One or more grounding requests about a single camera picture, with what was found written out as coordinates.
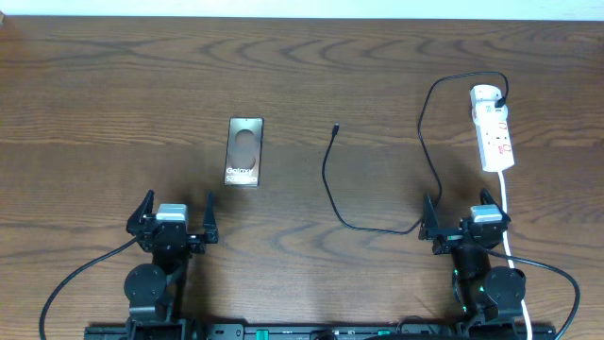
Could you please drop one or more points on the white power strip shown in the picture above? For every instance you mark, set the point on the white power strip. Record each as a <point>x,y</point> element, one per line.
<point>495,146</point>

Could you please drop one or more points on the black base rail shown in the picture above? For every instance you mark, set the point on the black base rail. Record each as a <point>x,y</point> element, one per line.
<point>415,329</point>

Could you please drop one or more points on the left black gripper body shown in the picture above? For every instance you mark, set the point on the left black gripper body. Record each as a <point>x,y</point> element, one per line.
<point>171,234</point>

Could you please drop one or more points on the white USB charger plug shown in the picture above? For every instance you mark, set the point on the white USB charger plug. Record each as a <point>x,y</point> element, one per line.
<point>487,104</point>

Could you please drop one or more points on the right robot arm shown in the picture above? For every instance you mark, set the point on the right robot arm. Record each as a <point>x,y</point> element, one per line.
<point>491,296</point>

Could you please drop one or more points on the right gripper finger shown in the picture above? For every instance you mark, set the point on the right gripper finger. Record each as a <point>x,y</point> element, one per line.
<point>486,198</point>
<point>429,218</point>

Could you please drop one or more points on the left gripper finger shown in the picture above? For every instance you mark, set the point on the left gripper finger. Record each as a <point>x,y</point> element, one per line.
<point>145,208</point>
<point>209,221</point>

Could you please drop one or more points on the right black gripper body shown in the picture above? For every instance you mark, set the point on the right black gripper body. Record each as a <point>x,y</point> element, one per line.
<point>448,241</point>

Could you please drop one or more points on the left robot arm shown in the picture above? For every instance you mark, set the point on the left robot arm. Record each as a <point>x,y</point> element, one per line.
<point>155,289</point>

